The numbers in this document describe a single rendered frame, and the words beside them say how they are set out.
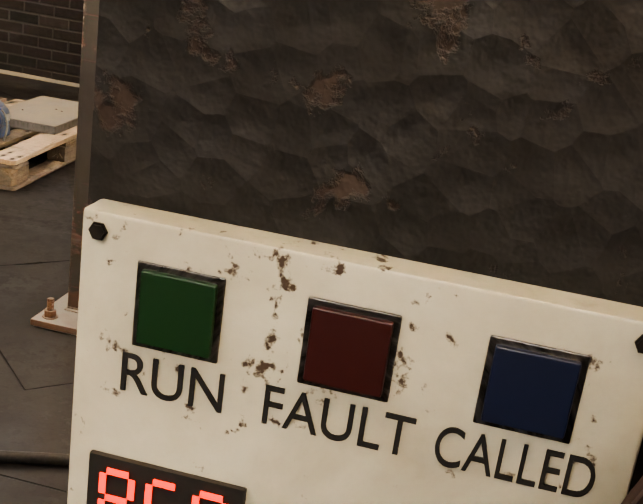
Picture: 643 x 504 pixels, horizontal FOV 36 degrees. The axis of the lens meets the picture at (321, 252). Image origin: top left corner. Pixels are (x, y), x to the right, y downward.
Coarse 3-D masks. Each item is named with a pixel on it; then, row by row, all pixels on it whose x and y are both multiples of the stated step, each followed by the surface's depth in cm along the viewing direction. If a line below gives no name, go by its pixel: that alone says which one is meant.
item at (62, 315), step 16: (96, 0) 294; (96, 16) 296; (96, 32) 297; (96, 48) 299; (80, 80) 303; (80, 96) 304; (80, 112) 306; (80, 128) 308; (80, 144) 309; (80, 160) 311; (80, 176) 312; (80, 192) 314; (80, 208) 316; (80, 224) 317; (80, 240) 319; (80, 256) 321; (48, 304) 319; (64, 304) 331; (32, 320) 317; (48, 320) 318; (64, 320) 319
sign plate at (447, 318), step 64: (128, 256) 45; (192, 256) 44; (256, 256) 43; (320, 256) 43; (384, 256) 44; (128, 320) 46; (256, 320) 44; (448, 320) 42; (512, 320) 42; (576, 320) 41; (640, 320) 40; (128, 384) 47; (192, 384) 46; (256, 384) 45; (320, 384) 44; (384, 384) 44; (448, 384) 43; (640, 384) 41; (128, 448) 48; (192, 448) 47; (256, 448) 46; (320, 448) 45; (384, 448) 45; (448, 448) 44; (512, 448) 43; (576, 448) 43
